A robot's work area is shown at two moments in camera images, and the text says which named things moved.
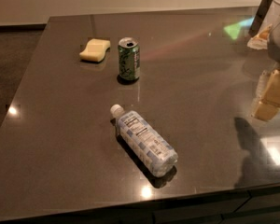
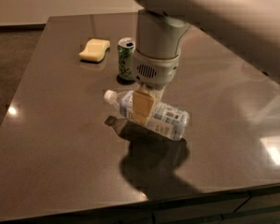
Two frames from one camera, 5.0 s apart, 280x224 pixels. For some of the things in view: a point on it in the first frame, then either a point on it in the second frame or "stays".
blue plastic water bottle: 145,146 to 168,120
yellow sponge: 95,50 stays
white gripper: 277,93 to 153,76
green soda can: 129,59 stays
